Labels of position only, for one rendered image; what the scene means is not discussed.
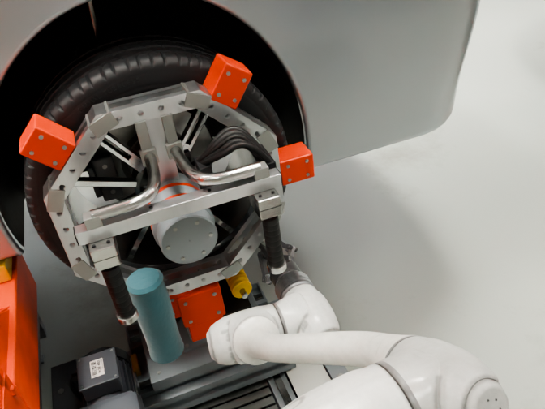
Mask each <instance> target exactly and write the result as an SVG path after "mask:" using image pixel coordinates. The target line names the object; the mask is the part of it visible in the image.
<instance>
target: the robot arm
mask: <svg viewBox="0 0 545 409"><path fill-rule="evenodd" d="M281 242H282V247H283V248H285V250H286V252H288V255H283V256H284V258H285V260H286V267H287V268H286V270H285V272H283V273H280V274H272V273H270V272H269V271H268V268H267V261H268V256H267V251H266V245H265V239H264V240H263V241H262V243H261V244H260V245H259V249H261V250H260V252H258V254H257V256H258V259H259V263H260V268H261V272H262V282H264V283H266V284H269V285H271V284H272V283H273V284H274V286H275V293H276V295H277V298H278V299H279V301H277V302H276V303H273V304H268V305H263V306H257V307H253V308H248V309H244V310H242V311H239V312H235V313H232V314H229V315H228V316H224V317H222V318H221V319H220V320H218V321H216V322H215V323H214V324H213V325H211V326H210V328H209V331H208V332H207V334H206V338H207V342H208V349H209V352H210V355H211V358H212V359H213V360H215V361H216V362H217V363H218V364H224V365H235V364H241V365H244V364H252V365H259V364H264V363H266V362H275V363H289V364H323V365H341V366H353V367H360V369H356V370H354V371H350V372H348V373H345V374H343V375H341V376H339V377H336V378H334V379H332V380H331V381H328V382H326V383H324V384H323V385H320V386H318V387H316V388H314V389H313V390H310V391H308V392H307V393H305V394H303V395H301V396H300V397H298V398H296V399H295V400H294V401H292V402H291V403H289V404H288V405H287V406H285V407H284V408H283V409H509V401H508V398H507V395H506V393H505V392H504V390H503V389H502V387H501V385H500V383H499V382H498V381H499V380H498V378H497V376H496V375H495V374H494V373H493V371H492V370H491V369H490V368H489V367H488V366H487V365H486V364H484V363H483V362H482V361H481V360H480V359H478V358H477V357H476V356H474V355H472V354H471V353H469V352H468V351H465V350H464V349H462V348H460V347H457V346H455V345H453V344H451V343H448V342H445V341H442V340H439V339H436V338H426V337H422V336H418V335H399V334H385V333H378V332H369V331H340V326H339V323H338V321H337V318H336V316H335V313H334V311H333V309H332V308H331V306H330V304H329V302H328V301H327V300H326V298H325V297H324V296H323V295H322V294H321V293H320V292H319V291H317V289H316V288H315V286H314V285H313V284H312V283H311V281H310V279H309V277H308V276H307V275H306V274H305V273H303V272H301V270H300V269H299V267H298V266H297V265H296V264H295V262H294V257H293V255H294V252H296V251H297V250H298V248H296V247H295V246H293V245H290V244H288V243H287V242H286V241H284V240H283V239H281Z"/></svg>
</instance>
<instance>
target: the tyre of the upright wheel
mask: <svg viewBox="0 0 545 409"><path fill-rule="evenodd" d="M217 54H222V53H221V52H219V51H217V50H215V49H214V48H213V47H211V46H210V47H209V46H208V45H206V44H204V43H201V42H200V41H197V40H195V39H192V38H190V39H189V38H188V37H185V36H182V35H180V36H178V35H177V34H173V33H170V34H169V33H167V32H159V33H157V32H146V33H145V34H144V33H143V32H135V33H134V35H132V34H131V33H128V34H123V35H121V36H120V37H118V36H116V37H112V38H111V40H109V39H106V40H103V41H100V42H98V45H96V44H94V45H91V46H89V49H84V50H82V51H80V52H79V53H78V56H73V57H72V58H70V59H69V60H68V63H66V62H65V63H64V64H63V65H62V66H61V69H57V70H56V71H55V72H54V73H53V78H49V80H48V81H47V82H46V85H44V87H43V88H42V90H41V91H40V92H39V96H37V98H36V100H35V102H34V106H33V107H32V109H31V112H30V116H29V117H28V122H27V125H28V123H29V121H30V120H31V118H32V116H33V115H34V114H39V115H40V116H42V117H44V118H47V119H48V120H50V121H53V122H55V123H57V124H59V125H61V126H63V127H65V128H68V129H70V130H72V131H73V132H74V135H75V133H76V132H77V130H78V129H79V126H80V125H81V123H82V122H83V120H84V119H85V114H87V113H88V112H89V110H90V109H91V108H92V106H93V105H96V104H100V103H102V102H104V101H112V100H116V99H119V98H123V97H129V96H132V95H135V94H140V93H146V92H149V91H152V90H156V89H159V88H165V87H169V86H172V85H176V84H180V83H181V82H183V83H186V82H189V81H192V80H194V81H195V82H197V83H199V84H201V85H203V83H204V81H205V79H206V76H207V74H208V72H209V69H210V67H211V65H212V63H213V60H214V58H215V57H216V55H217ZM222 55H224V54H222ZM224 56H225V55H224ZM238 108H240V109H241V110H244V111H245V112H247V113H248V114H250V115H251V116H253V117H255V118H257V119H260V120H261V122H263V123H265V124H267V125H268V126H269V127H270V129H271V130H272V131H273V132H274V133H275V135H276V136H277V144H278V148H280V147H284V146H286V145H288V144H287V140H286V136H285V131H284V129H283V126H282V124H281V121H280V119H279V118H278V116H277V113H276V111H275V110H274V109H273V107H272V105H271V104H270V103H269V102H268V100H267V98H266V97H265V96H264V95H263V94H262V93H261V91H260V90H259V89H258V88H257V87H256V86H255V85H254V84H253V83H252V82H251V81H250V82H249V84H248V85H247V88H246V90H245V92H244V94H243V96H242V99H241V101H240V102H239V104H238ZM53 169H54V168H51V167H49V166H46V165H44V164H42V163H40V162H38V161H34V160H32V159H31V158H28V157H24V192H25V200H26V204H27V208H28V212H29V216H30V218H31V220H32V224H33V225H34V227H35V229H36V230H37V233H38V234H39V236H40V237H41V239H42V240H43V241H44V244H45V245H46V246H47V248H48V249H49V250H50V251H51V252H52V253H53V254H54V255H55V256H56V257H57V258H59V260H60V261H62V262H63V263H66V265H67V266H68V267H70V268H71V263H70V261H69V260H68V257H67V254H66V252H65V250H64V247H63V245H62V242H61V240H60V238H59V236H58V233H57V231H56V229H55V227H54V224H53V222H52V219H51V217H50V215H49V212H47V209H46V206H45V202H44V198H43V186H44V184H45V182H46V180H47V179H48V176H50V174H51V173H52V171H53Z"/></svg>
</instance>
